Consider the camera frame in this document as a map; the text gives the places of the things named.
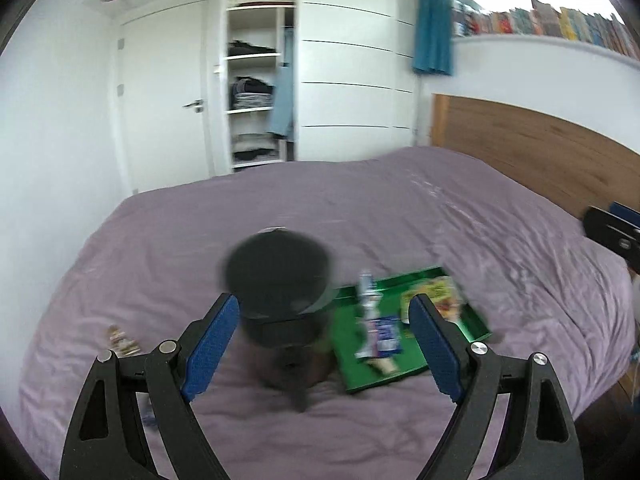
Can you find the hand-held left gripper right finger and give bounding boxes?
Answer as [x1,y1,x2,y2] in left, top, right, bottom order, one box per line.
[407,294,585,480]

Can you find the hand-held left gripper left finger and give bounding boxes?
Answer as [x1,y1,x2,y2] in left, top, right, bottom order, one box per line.
[59,292,241,480]

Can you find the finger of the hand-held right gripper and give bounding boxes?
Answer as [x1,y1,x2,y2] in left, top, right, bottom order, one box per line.
[611,202,640,226]
[584,206,640,262]

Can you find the blue white snack packet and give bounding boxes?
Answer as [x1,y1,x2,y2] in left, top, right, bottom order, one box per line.
[355,312,403,361]

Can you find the green tray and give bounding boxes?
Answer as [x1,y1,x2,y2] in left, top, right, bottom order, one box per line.
[325,266,493,395]

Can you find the dark round container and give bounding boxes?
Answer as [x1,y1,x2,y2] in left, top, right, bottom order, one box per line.
[220,229,335,353]

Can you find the yellow printed snack packet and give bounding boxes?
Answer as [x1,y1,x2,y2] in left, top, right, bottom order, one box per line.
[400,276,468,323]

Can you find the beige snack piece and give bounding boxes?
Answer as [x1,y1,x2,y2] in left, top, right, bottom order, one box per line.
[367,357,401,377]

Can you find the white snack wrapper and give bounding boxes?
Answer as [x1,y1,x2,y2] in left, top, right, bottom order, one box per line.
[357,270,381,318]

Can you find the small brown snack packet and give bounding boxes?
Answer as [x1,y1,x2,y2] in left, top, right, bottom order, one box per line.
[107,325,141,358]

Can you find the bed with purple sheet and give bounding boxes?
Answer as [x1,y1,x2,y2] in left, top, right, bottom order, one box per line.
[17,146,636,480]

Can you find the wooden headboard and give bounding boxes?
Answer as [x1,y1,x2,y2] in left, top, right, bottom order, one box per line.
[431,92,640,221]

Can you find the white and dark clothes stack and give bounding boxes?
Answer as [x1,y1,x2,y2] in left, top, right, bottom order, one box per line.
[234,134,278,162]

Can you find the row of books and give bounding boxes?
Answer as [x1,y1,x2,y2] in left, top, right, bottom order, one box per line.
[450,2,640,58]

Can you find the hanging blue garment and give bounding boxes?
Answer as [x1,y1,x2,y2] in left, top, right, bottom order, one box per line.
[267,62,296,138]

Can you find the grey folded clothes stack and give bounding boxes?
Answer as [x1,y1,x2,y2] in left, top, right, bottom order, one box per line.
[231,77,275,110]

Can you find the white door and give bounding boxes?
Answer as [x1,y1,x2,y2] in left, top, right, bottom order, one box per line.
[117,0,218,196]

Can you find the teal curtain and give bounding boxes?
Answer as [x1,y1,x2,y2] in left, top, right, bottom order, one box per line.
[411,0,455,76]

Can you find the dark folded clothes stack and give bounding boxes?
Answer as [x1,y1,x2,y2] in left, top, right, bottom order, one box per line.
[227,40,276,57]

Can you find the white wardrobe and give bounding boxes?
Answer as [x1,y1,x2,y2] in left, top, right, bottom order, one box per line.
[220,0,421,173]

